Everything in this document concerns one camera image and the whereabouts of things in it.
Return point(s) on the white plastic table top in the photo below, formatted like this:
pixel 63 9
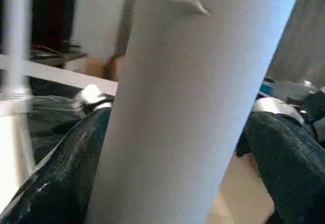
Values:
pixel 10 132

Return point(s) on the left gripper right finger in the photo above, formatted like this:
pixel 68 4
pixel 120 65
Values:
pixel 294 163

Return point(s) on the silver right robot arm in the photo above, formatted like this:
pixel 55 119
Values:
pixel 289 107

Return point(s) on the white flat board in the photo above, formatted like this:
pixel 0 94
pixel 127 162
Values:
pixel 66 74

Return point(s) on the beige drape curtain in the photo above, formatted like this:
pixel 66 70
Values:
pixel 304 31

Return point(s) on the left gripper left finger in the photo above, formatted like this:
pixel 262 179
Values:
pixel 61 173

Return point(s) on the white plastic table leg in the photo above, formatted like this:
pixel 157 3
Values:
pixel 16 36
pixel 193 102

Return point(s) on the dark cabinet with yellow label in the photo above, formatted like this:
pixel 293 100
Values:
pixel 53 16

